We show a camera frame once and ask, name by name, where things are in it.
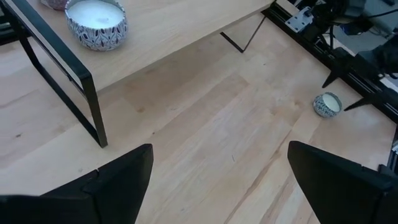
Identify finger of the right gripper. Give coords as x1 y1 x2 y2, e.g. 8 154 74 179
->
343 93 386 112
322 62 355 89

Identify silver arm base bracket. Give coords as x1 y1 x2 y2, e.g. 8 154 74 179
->
285 6 314 33

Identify wooden shelf riser black frame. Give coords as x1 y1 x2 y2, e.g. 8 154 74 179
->
0 0 277 149

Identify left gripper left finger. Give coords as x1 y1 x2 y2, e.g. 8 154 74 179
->
42 142 155 224

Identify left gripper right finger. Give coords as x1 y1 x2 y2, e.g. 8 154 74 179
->
287 141 398 224

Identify black aluminium frame rails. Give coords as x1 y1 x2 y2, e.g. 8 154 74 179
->
0 12 19 46
262 1 398 175

